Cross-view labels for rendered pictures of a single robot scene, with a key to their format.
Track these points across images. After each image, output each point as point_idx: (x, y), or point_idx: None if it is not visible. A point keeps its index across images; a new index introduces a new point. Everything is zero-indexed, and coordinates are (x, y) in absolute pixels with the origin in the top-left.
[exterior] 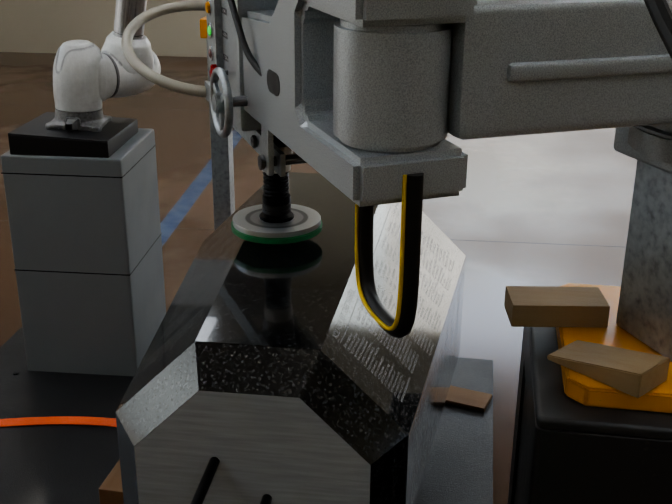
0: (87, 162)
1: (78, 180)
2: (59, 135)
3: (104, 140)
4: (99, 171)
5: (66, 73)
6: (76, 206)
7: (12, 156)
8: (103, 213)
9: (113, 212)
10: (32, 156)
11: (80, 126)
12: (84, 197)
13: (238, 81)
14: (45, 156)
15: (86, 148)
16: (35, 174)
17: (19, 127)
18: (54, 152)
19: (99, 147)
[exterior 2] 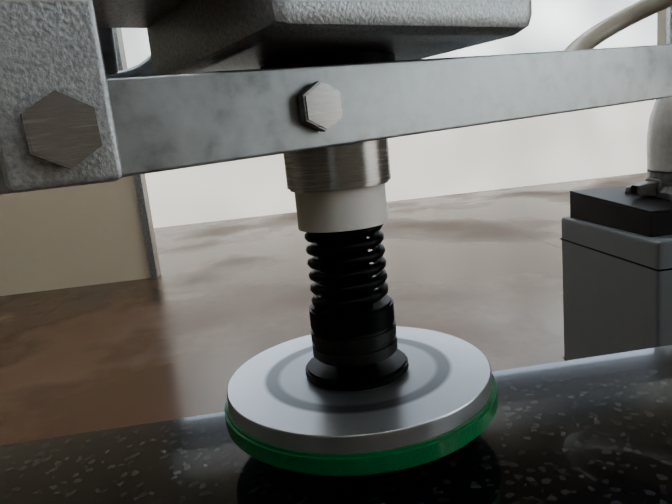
0: (625, 239)
1: (616, 263)
2: (614, 198)
3: (650, 210)
4: (635, 255)
5: (654, 115)
6: (612, 299)
7: (568, 219)
8: (636, 319)
9: (645, 321)
10: (583, 222)
11: (659, 192)
12: (619, 289)
13: None
14: (593, 224)
15: (629, 219)
16: (582, 246)
17: (600, 188)
18: (602, 220)
19: (642, 219)
